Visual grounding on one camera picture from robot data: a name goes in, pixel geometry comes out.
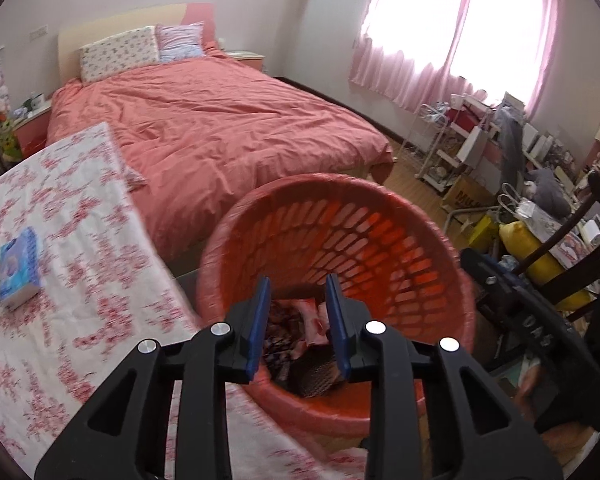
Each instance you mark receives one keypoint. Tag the yellow bag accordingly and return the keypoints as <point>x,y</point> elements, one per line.
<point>517,240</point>

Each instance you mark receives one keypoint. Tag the clear tube of plush toys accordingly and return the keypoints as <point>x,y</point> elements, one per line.
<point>0,95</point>

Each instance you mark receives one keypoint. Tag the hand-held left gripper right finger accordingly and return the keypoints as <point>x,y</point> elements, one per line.
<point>337,330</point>

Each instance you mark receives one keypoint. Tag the coral bed duvet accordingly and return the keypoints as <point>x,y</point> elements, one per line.
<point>220,125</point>

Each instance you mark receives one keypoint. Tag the pink nightstand with mugs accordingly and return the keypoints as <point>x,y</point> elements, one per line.
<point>30,130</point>

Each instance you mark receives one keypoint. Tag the white mug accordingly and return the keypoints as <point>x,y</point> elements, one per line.
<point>38,100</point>

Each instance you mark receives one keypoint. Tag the grey hanging garment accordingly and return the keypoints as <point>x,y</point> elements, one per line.
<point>510,145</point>

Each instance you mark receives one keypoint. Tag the black floral cloth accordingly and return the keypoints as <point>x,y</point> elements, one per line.
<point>282,325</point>

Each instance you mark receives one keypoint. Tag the floral pillow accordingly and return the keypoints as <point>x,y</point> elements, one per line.
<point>117,52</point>

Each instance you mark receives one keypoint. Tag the pink striped pillow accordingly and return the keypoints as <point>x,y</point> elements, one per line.
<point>180,42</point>

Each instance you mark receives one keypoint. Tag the blue tissue pack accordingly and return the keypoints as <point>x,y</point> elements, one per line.
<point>17,265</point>

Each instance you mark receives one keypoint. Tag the pink floral table cloth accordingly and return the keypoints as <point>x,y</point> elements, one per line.
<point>80,310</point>

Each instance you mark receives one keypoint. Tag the cardboard box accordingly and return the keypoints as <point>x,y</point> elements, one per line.
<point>467,195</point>

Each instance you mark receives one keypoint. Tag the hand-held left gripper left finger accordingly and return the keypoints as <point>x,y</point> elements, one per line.
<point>259,330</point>

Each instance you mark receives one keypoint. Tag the wall socket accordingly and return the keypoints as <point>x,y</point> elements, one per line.
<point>37,33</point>

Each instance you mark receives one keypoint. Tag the orange plastic basket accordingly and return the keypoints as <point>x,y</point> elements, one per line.
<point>380,240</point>

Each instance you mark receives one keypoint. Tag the grey cloth bundle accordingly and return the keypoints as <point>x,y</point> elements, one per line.
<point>550,190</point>

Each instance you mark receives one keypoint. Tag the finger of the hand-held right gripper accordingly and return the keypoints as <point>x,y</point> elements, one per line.
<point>490,272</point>

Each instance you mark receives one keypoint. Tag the beige and pink headboard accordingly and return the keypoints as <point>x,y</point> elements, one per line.
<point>105,25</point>

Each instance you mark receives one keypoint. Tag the black wooden chair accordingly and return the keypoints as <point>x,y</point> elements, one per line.
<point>597,195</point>

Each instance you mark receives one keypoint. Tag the pink curtain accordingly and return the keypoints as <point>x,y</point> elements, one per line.
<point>410,70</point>

